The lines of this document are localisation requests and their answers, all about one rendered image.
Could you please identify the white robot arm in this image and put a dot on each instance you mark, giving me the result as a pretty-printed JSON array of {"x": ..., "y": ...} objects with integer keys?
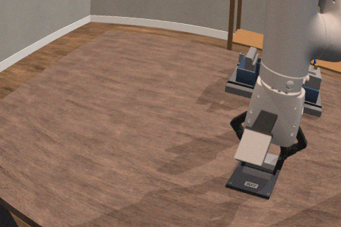
[{"x": 294, "y": 35}]

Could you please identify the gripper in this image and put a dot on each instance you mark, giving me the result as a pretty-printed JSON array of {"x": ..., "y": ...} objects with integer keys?
[{"x": 288, "y": 106}]

